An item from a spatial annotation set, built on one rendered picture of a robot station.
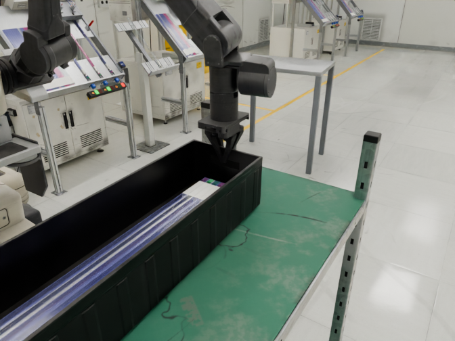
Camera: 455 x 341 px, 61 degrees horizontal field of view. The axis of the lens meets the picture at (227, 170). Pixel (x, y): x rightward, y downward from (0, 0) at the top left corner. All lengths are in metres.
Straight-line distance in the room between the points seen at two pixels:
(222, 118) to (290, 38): 6.32
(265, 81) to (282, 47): 6.43
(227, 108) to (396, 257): 1.78
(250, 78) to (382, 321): 1.49
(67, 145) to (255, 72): 2.72
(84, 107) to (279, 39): 4.51
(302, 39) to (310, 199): 6.17
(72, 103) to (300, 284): 2.83
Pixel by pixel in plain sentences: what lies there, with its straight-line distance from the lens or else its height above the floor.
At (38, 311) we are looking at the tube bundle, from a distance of 0.58.
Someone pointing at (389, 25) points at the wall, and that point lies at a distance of 9.70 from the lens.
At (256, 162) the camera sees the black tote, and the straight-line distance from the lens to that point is 0.75.
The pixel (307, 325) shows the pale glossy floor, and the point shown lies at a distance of 1.88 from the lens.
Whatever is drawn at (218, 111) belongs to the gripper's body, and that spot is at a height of 1.15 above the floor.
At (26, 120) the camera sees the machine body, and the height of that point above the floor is 0.48.
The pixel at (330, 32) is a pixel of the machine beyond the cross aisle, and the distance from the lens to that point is 8.32.
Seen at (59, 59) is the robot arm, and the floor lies 1.22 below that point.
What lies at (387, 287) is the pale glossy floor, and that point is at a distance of 2.16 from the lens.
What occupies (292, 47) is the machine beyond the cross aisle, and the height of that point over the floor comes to 0.32.
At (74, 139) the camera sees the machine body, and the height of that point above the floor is 0.22.
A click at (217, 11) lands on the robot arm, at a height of 1.33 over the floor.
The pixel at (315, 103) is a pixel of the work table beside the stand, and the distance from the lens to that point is 2.88.
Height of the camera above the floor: 1.39
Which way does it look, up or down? 27 degrees down
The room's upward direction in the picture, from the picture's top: straight up
